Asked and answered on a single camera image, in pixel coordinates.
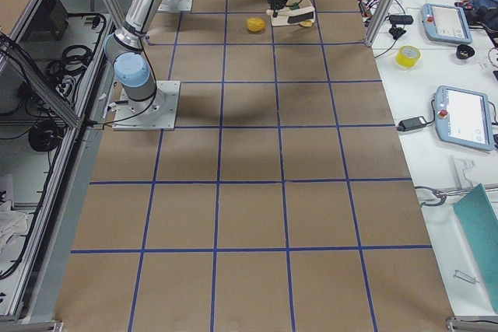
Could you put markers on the metal control cabinet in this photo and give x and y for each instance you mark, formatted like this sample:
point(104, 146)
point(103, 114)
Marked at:
point(48, 151)

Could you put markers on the white crumpled cloth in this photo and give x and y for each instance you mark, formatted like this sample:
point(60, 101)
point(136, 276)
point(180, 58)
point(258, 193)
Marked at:
point(13, 223)

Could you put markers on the yellow round sponge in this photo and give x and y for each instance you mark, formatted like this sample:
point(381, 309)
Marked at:
point(255, 24)

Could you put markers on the lower teach pendant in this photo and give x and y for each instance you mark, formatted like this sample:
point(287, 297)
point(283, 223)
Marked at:
point(462, 117)

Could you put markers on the cream crescent foam piece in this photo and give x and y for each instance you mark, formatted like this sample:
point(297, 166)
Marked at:
point(306, 23)

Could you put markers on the cream plastic dustpan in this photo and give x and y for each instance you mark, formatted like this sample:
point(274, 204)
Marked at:
point(302, 3)

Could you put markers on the yellow tape roll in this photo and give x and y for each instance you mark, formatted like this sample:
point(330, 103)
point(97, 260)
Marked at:
point(407, 56)

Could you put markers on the teal folder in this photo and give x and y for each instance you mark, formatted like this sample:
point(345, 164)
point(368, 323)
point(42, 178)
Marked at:
point(479, 223)

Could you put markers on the teach pendant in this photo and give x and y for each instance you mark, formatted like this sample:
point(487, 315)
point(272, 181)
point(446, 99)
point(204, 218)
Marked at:
point(462, 117)
point(444, 23)

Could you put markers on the upper teach pendant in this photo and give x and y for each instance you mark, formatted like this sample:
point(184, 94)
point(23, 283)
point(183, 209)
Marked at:
point(444, 23)

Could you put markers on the wooden hand brush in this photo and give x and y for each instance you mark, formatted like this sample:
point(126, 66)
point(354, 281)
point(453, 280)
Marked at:
point(288, 17)

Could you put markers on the black webcam on table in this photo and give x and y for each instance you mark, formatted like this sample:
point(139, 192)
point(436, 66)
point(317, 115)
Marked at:
point(398, 24)

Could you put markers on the black power adapter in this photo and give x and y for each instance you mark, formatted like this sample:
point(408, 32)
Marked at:
point(411, 124)

